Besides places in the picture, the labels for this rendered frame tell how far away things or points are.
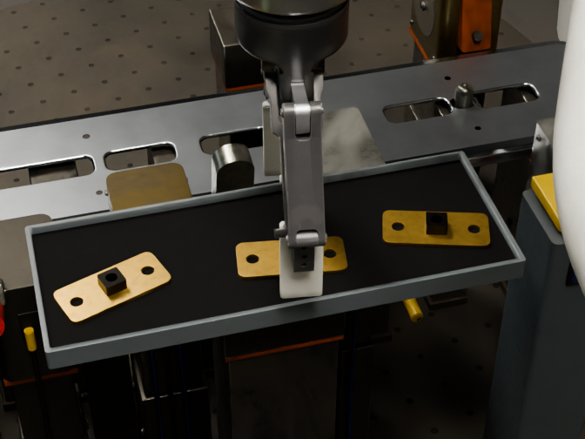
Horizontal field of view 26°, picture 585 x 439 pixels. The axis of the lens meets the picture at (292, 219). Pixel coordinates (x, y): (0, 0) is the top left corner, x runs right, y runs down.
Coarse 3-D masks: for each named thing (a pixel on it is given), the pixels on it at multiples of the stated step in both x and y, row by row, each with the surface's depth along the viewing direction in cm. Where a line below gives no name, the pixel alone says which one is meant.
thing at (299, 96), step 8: (296, 88) 82; (304, 88) 82; (296, 96) 81; (304, 96) 81; (296, 104) 80; (304, 104) 80; (296, 112) 80; (304, 112) 80; (296, 120) 80; (304, 120) 80; (296, 128) 81; (304, 128) 81
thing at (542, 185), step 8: (536, 176) 105; (544, 176) 105; (552, 176) 105; (536, 184) 105; (544, 184) 105; (552, 184) 105; (536, 192) 105; (544, 192) 104; (552, 192) 104; (544, 200) 104; (552, 200) 103; (552, 208) 102; (552, 216) 103
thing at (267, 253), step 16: (272, 240) 99; (336, 240) 99; (240, 256) 98; (256, 256) 98; (272, 256) 98; (336, 256) 98; (240, 272) 97; (256, 272) 97; (272, 272) 97; (336, 272) 97
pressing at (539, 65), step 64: (448, 64) 145; (512, 64) 145; (0, 128) 136; (64, 128) 136; (128, 128) 136; (192, 128) 136; (256, 128) 136; (384, 128) 136; (448, 128) 136; (512, 128) 136; (0, 192) 128; (64, 192) 128; (192, 192) 128
